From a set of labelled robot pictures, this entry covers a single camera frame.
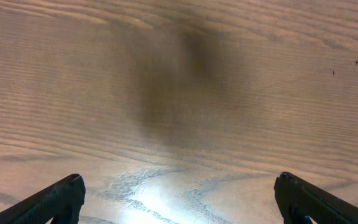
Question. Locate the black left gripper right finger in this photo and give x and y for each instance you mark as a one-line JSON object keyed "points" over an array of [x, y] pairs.
{"points": [[301, 202]]}

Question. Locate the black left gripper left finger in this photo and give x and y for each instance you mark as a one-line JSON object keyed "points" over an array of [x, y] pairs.
{"points": [[60, 203]]}

